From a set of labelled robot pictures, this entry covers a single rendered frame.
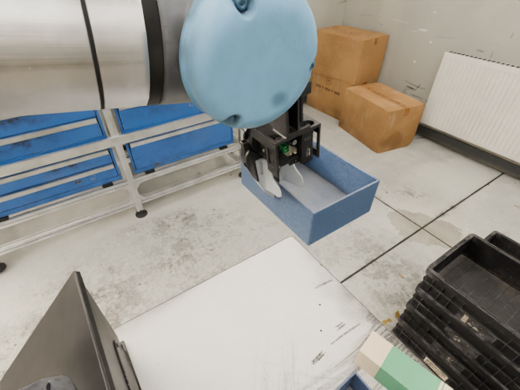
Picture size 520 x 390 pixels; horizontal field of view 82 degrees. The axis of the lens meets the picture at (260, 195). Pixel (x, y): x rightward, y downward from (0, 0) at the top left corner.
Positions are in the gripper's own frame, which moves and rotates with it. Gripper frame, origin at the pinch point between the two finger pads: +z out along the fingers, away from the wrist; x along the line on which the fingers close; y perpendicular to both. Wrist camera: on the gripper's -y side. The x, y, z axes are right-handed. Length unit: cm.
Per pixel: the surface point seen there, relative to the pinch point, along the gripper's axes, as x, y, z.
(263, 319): -6.5, 0.4, 41.5
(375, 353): 8.5, 22.2, 37.1
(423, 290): 51, 13, 69
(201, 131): 34, -142, 68
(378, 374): 6.9, 25.0, 39.8
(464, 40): 251, -101, 56
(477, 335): 51, 32, 69
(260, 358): -12.2, 7.8, 40.8
